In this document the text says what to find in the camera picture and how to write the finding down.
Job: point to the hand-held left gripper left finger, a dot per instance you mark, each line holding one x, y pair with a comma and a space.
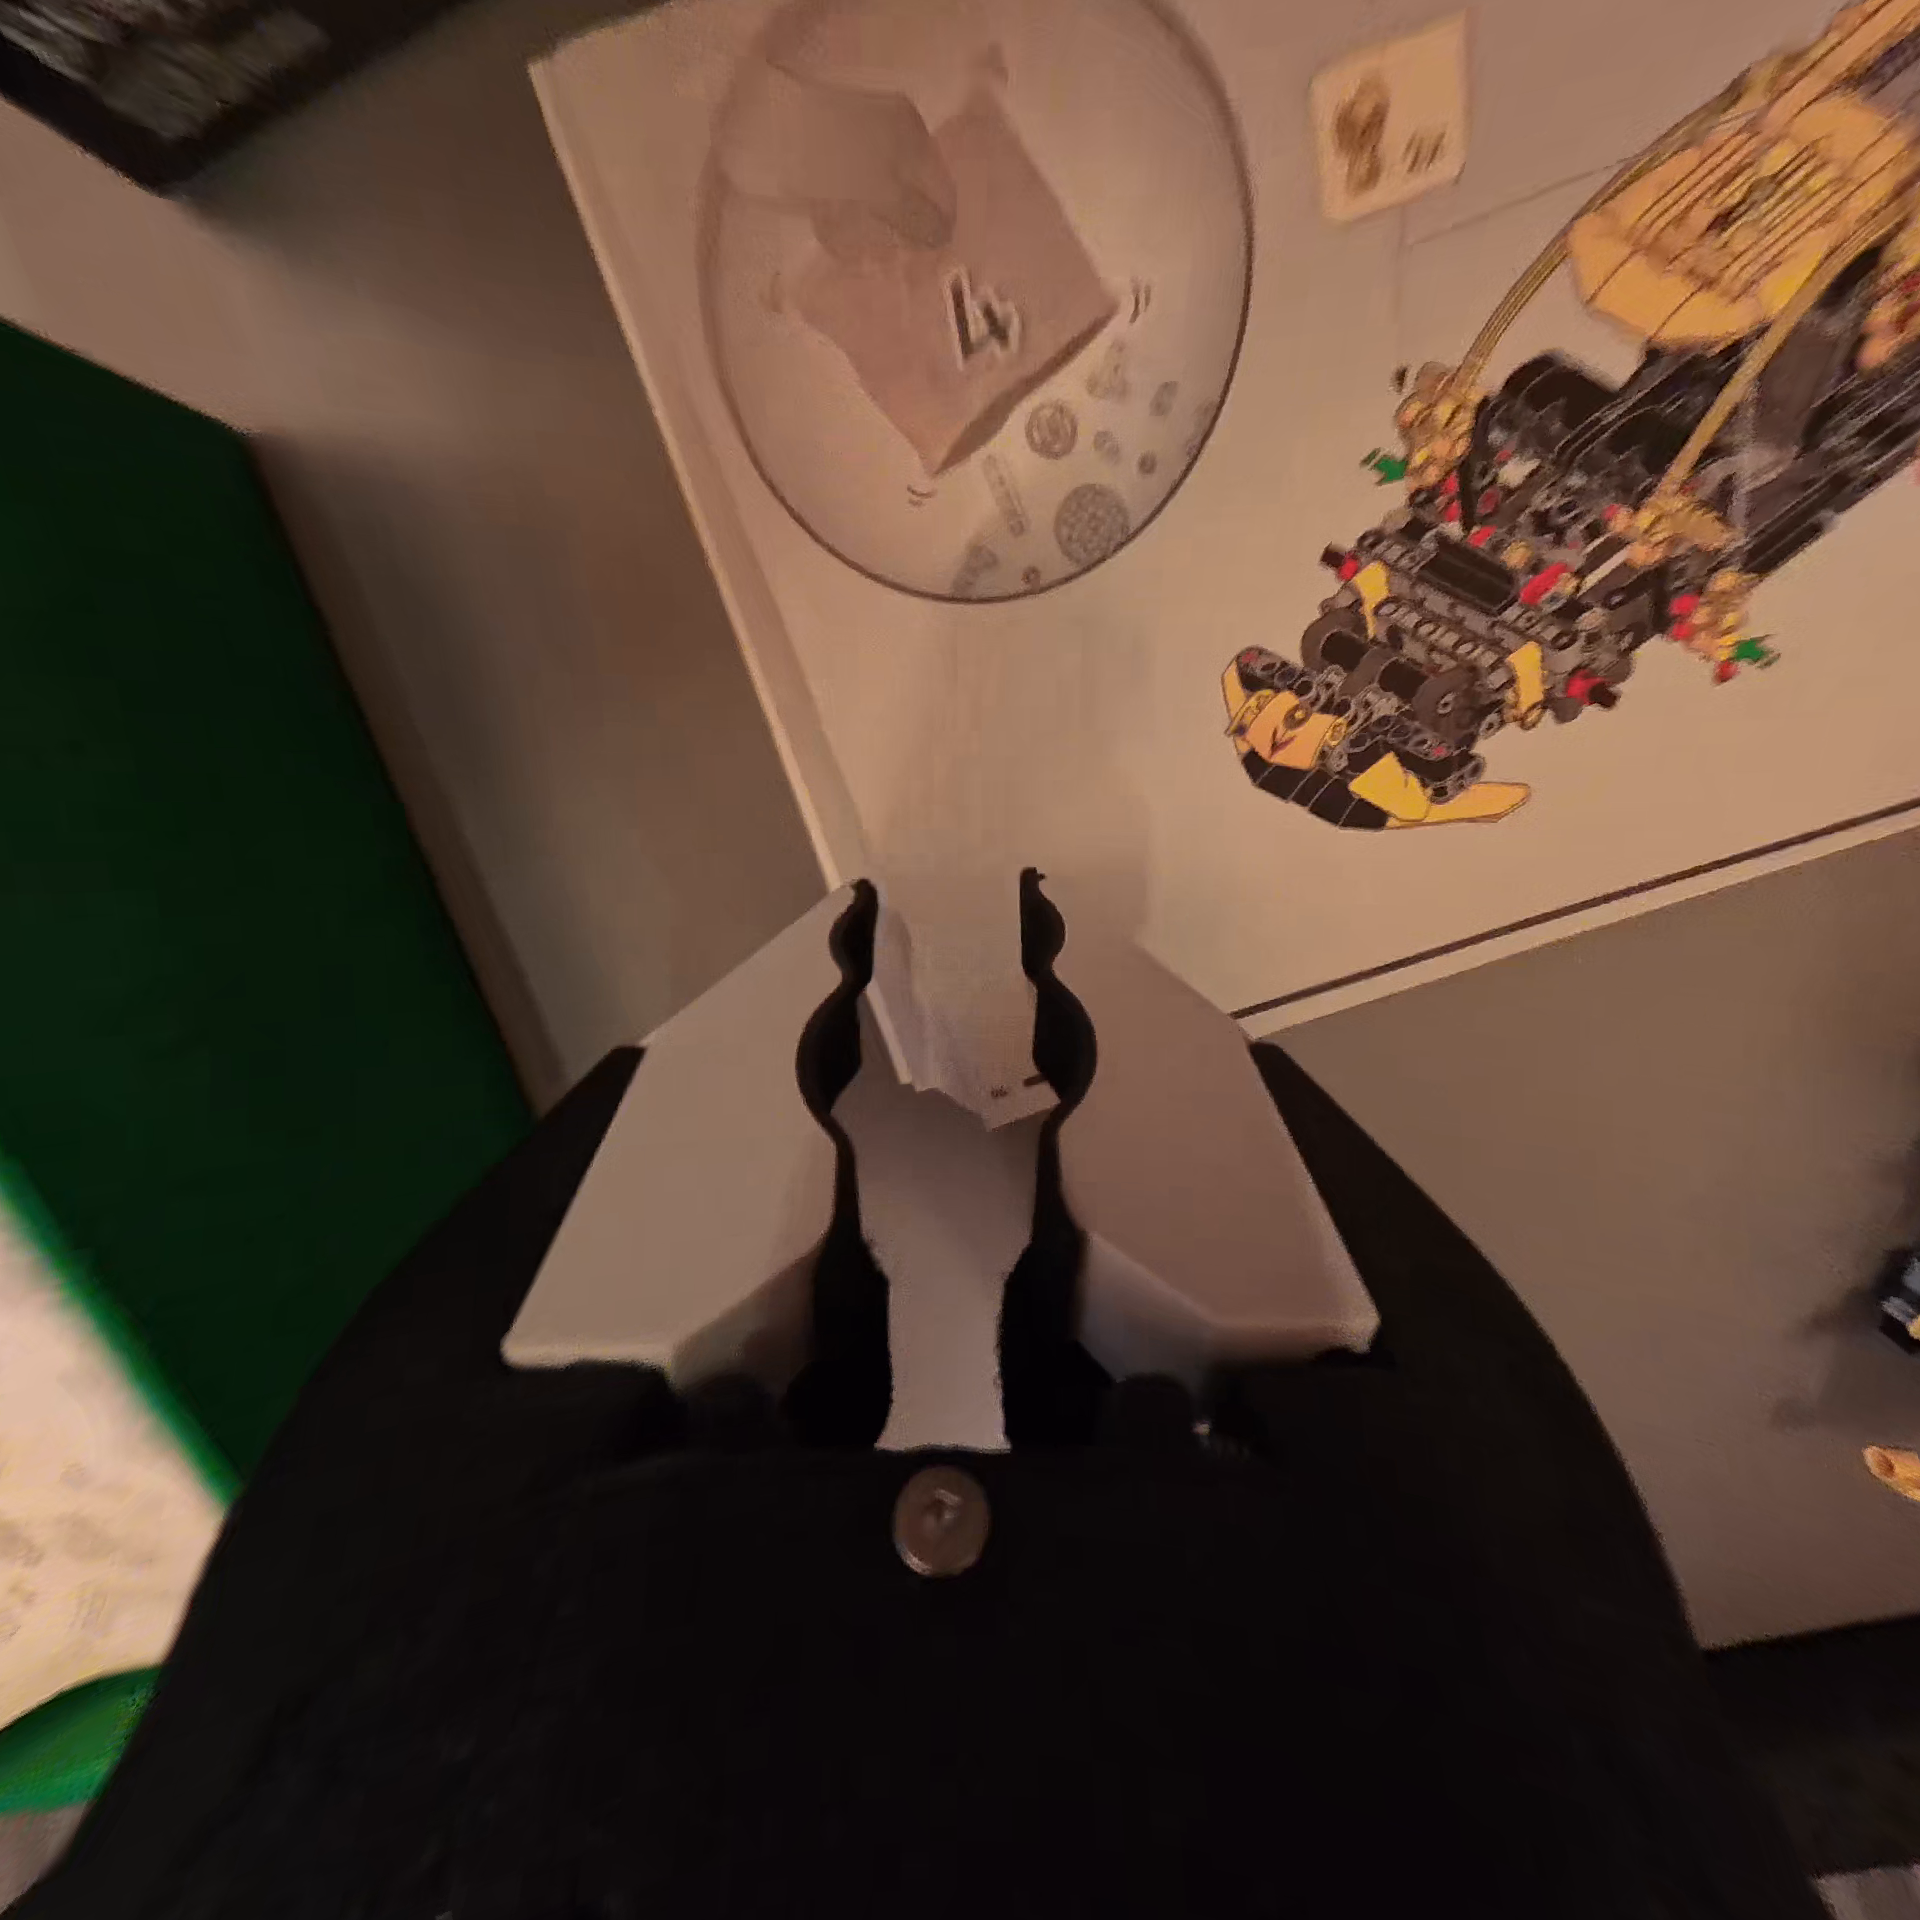
676, 1201

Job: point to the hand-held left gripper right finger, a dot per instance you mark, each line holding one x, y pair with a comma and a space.
1214, 1201

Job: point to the instruction booklet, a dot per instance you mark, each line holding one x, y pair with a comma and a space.
1051, 721

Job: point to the green plastic bin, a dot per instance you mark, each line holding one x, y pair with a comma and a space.
150, 749

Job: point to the grey desk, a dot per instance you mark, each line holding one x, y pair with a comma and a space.
1575, 1201

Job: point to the stack of white papers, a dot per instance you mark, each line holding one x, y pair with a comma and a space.
60, 1499

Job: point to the dark toy car set box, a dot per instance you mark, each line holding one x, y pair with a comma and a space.
150, 60

